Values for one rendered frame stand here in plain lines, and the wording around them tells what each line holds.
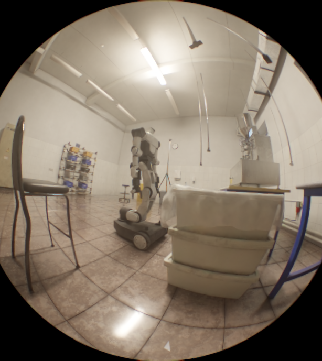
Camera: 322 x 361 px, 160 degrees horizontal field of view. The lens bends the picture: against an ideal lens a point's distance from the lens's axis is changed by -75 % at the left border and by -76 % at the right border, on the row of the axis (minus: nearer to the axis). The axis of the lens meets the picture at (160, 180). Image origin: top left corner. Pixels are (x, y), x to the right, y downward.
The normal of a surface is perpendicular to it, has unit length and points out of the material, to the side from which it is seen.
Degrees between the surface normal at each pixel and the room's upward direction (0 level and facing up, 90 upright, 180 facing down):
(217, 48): 180
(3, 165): 90
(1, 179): 90
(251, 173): 90
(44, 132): 90
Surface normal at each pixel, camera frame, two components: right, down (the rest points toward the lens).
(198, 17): -0.10, 0.99
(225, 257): -0.51, 0.00
